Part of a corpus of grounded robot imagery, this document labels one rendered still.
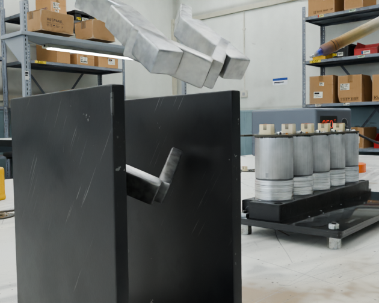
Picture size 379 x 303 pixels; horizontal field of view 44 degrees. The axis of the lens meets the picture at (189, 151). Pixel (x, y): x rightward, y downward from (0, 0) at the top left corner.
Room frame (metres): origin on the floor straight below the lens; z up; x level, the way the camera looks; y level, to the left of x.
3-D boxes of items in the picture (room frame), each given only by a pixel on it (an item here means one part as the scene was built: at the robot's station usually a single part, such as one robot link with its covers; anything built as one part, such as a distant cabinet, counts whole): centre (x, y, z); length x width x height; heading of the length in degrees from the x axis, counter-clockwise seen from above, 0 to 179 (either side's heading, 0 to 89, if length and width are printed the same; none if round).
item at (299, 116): (0.91, -0.21, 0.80); 0.15 x 0.12 x 0.10; 40
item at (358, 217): (0.33, -0.10, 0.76); 0.16 x 0.07 x 0.01; 140
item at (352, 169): (0.39, -0.13, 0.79); 0.02 x 0.02 x 0.05
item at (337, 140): (0.37, -0.11, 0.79); 0.02 x 0.02 x 0.05
